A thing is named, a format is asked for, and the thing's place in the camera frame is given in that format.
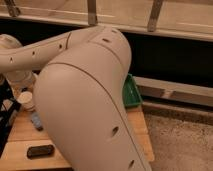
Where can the blue sponge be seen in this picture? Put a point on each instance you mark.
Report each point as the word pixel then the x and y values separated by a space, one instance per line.
pixel 36 121

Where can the black stand at left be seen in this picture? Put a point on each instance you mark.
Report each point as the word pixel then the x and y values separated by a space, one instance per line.
pixel 8 106

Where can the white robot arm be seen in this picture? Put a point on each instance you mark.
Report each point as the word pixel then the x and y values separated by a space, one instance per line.
pixel 78 96

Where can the white paper cup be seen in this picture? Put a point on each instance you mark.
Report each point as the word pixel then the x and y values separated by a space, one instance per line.
pixel 26 100

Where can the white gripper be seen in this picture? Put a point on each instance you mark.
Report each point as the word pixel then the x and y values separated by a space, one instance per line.
pixel 20 79

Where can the green plastic tray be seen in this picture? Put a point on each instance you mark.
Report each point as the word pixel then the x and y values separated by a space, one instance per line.
pixel 131 95

